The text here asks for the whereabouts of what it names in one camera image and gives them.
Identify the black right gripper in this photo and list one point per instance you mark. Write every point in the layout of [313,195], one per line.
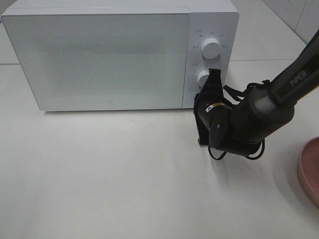
[212,113]

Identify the pink round plate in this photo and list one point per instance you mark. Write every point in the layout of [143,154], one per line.
[308,170]

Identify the white microwave door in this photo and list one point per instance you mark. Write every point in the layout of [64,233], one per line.
[102,62]

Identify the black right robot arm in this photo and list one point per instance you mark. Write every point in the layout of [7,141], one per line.
[238,122]

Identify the white lower timer knob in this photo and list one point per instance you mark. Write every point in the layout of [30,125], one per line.
[202,77]

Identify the white upper power knob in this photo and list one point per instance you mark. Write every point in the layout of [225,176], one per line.
[210,47]

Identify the white microwave oven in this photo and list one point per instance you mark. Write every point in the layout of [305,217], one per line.
[206,18]

